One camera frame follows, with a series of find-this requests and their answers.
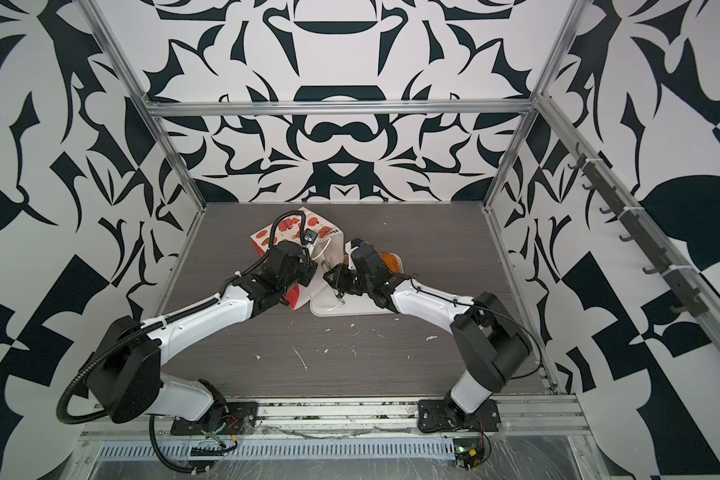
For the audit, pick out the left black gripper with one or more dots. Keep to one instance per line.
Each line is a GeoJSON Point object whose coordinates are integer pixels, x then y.
{"type": "Point", "coordinates": [309, 273]}

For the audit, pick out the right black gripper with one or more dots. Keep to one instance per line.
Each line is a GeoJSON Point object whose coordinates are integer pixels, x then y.
{"type": "Point", "coordinates": [339, 279]}

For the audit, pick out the orange fake croissant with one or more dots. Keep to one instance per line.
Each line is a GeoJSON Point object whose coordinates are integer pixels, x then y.
{"type": "Point", "coordinates": [393, 262]}

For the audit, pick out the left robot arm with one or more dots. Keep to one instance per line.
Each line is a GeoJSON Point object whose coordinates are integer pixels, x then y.
{"type": "Point", "coordinates": [126, 373]}

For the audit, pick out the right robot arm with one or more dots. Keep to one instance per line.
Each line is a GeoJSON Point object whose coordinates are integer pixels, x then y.
{"type": "Point", "coordinates": [492, 345]}

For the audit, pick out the small circuit board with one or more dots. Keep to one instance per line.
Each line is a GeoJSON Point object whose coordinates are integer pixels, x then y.
{"type": "Point", "coordinates": [469, 453]}

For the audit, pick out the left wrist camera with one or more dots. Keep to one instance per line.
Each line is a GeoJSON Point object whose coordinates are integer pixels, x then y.
{"type": "Point", "coordinates": [309, 237]}

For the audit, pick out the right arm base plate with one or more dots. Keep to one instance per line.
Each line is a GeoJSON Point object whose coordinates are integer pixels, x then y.
{"type": "Point", "coordinates": [445, 416]}

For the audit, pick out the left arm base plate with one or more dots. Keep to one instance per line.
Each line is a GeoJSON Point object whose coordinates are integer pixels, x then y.
{"type": "Point", "coordinates": [222, 419]}

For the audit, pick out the white slotted cable duct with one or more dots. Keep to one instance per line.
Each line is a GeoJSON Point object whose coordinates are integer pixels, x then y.
{"type": "Point", "coordinates": [316, 449]}

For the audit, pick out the aluminium cage frame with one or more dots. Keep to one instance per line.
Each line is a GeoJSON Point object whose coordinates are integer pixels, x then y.
{"type": "Point", "coordinates": [571, 47]}

